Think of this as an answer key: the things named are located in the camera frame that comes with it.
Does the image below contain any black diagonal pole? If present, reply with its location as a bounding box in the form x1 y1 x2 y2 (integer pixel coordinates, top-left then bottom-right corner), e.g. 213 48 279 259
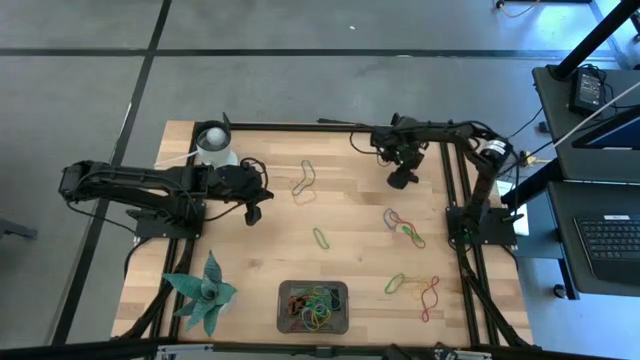
548 0 640 82

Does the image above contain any grey translucent plastic bin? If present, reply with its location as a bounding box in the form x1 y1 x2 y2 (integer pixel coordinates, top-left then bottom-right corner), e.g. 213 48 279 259
276 279 351 335

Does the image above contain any black keyboard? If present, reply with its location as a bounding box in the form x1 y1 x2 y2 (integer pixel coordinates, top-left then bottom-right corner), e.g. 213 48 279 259
573 213 640 287

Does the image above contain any blue rubber band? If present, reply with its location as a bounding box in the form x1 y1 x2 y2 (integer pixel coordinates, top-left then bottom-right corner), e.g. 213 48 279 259
382 207 401 232
319 288 343 315

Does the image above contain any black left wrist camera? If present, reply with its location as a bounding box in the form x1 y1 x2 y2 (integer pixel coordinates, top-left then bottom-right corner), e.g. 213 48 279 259
248 185 275 203

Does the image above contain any white ball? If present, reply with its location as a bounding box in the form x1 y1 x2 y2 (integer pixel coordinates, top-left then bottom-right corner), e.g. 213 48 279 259
205 126 227 147

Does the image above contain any grey camera mount bar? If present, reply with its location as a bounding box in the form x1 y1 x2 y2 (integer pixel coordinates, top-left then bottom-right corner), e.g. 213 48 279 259
154 342 494 360

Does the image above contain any black power adapter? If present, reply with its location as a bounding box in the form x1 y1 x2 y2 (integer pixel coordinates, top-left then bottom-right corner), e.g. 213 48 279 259
568 66 608 117

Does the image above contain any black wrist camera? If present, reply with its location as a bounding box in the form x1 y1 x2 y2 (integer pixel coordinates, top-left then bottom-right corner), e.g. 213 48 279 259
248 185 275 203
370 125 396 151

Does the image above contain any black stand strut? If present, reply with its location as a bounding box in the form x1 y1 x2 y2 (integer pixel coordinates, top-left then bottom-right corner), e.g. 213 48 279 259
499 157 569 211

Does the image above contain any white rod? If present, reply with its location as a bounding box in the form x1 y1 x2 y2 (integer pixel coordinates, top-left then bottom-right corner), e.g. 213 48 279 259
537 78 640 160

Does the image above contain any teal artificial plant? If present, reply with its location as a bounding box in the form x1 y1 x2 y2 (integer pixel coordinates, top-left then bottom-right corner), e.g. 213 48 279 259
161 249 239 338

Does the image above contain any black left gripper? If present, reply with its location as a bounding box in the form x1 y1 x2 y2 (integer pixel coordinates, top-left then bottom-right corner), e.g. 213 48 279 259
207 162 265 227

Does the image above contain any black floor cable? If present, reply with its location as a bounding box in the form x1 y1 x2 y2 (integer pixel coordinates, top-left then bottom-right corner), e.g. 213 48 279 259
504 106 546 146

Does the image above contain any grey chair leg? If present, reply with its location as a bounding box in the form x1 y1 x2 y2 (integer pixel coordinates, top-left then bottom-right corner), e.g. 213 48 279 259
0 217 40 241

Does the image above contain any black rig crossbeam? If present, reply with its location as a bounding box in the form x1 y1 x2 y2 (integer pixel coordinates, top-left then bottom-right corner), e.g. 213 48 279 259
0 335 640 360

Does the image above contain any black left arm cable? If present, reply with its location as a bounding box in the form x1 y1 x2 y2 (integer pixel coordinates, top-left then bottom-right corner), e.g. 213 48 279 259
64 199 137 235

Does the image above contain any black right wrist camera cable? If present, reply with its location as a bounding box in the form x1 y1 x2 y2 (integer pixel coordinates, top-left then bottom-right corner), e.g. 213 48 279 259
348 130 384 157

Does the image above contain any black left wrist camera cable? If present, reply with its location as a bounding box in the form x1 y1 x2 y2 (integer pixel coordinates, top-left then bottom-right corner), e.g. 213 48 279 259
238 156 270 177

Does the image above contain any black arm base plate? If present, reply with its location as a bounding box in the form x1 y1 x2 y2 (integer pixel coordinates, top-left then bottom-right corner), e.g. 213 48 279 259
133 193 207 240
445 205 518 247

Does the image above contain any black desk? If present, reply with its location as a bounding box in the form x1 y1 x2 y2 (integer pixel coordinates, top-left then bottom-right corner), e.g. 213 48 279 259
531 63 640 184
546 179 640 300

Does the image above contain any black base cable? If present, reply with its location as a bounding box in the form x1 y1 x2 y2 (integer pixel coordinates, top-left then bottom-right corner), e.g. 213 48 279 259
123 237 151 279

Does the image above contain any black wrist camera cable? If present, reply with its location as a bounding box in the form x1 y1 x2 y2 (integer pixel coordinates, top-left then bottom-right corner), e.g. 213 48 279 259
348 130 384 157
238 156 270 177

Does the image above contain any pile of coloured rubber bands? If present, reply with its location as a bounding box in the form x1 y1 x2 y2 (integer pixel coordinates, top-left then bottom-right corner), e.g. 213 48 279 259
303 287 329 321

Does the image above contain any black monitor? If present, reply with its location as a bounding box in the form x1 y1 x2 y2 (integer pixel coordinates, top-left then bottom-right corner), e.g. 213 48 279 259
571 103 640 151

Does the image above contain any white cable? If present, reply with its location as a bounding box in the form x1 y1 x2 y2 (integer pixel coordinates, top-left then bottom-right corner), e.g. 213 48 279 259
153 151 201 169

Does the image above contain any orange cable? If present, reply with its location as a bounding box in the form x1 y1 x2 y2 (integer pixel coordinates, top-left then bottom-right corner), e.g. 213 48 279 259
494 0 542 19

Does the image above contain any black aluminium table frame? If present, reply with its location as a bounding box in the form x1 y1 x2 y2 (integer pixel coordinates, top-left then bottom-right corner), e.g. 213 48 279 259
112 112 534 351

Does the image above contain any yellow power plug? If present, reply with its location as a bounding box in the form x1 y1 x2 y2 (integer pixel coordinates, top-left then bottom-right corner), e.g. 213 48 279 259
517 149 551 169

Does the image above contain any translucent white cup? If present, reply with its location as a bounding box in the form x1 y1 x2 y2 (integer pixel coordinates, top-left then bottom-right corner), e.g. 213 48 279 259
193 119 240 169

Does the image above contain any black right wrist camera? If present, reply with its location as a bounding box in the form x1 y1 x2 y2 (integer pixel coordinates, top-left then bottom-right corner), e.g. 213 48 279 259
370 125 396 151

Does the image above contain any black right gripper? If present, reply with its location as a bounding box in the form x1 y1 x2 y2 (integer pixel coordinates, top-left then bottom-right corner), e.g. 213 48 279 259
388 115 429 191

